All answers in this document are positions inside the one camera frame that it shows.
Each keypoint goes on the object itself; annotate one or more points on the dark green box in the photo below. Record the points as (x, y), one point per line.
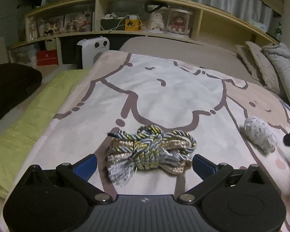
(111, 25)

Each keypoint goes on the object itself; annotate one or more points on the wooden headboard shelf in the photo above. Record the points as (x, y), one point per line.
(98, 7)

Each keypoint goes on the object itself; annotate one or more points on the figurine display boxes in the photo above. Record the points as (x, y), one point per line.
(55, 24)

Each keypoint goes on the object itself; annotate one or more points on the beige fluffy pillow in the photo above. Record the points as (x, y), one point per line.
(264, 70)
(246, 60)

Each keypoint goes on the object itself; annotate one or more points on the grey duvet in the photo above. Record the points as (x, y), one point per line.
(286, 70)

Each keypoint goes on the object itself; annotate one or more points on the black round cushion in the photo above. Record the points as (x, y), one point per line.
(12, 82)

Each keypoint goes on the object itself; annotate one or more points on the white heater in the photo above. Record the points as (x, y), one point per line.
(93, 50)

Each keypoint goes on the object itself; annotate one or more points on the tissue pack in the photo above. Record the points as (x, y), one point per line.
(258, 25)

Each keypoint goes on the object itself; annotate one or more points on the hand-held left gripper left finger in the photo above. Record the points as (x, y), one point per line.
(87, 168)

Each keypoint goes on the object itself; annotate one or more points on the yellow bag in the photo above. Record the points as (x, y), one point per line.
(132, 24)

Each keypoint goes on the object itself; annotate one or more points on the white small bin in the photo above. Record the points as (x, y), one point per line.
(50, 44)

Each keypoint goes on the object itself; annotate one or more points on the white crochet toy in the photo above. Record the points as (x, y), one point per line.
(259, 135)

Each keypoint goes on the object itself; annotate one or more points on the green glass bottle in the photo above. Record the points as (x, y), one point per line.
(278, 30)

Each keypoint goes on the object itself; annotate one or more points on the light green sheet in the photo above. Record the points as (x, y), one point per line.
(36, 116)

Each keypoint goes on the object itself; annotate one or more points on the red box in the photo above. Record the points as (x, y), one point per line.
(47, 57)

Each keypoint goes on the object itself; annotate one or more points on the printed cartoon blanket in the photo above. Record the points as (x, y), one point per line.
(159, 96)

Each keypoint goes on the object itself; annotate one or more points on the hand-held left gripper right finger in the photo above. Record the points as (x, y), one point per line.
(203, 166)

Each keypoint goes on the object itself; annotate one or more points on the clear plastic storage box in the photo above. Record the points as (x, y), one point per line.
(23, 55)

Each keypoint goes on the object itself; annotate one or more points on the clear doll display case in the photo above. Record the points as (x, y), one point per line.
(180, 23)
(158, 20)

